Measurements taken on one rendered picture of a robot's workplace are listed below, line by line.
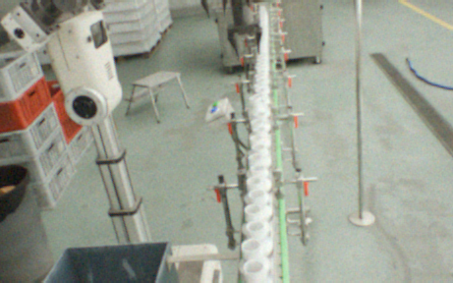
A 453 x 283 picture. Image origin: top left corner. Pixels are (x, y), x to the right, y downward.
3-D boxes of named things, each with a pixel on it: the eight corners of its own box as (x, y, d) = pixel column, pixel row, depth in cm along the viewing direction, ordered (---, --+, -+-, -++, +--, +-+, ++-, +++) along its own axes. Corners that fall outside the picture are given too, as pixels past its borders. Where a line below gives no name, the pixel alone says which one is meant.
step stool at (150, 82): (155, 101, 536) (147, 68, 519) (190, 107, 496) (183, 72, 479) (125, 115, 506) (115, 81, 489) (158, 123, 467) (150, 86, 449)
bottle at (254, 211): (254, 283, 95) (245, 220, 88) (244, 266, 101) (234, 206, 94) (279, 274, 97) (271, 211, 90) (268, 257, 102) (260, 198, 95)
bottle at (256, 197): (280, 258, 101) (272, 198, 94) (254, 263, 101) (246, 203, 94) (273, 243, 107) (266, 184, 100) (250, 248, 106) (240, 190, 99)
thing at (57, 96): (60, 122, 381) (52, 98, 372) (16, 128, 385) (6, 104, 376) (83, 98, 436) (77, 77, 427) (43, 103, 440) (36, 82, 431)
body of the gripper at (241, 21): (260, 28, 130) (256, 3, 127) (227, 34, 131) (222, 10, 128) (261, 25, 136) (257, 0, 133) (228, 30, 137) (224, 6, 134)
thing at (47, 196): (54, 209, 336) (45, 185, 326) (2, 216, 338) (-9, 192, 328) (77, 171, 391) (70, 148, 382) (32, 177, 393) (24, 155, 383)
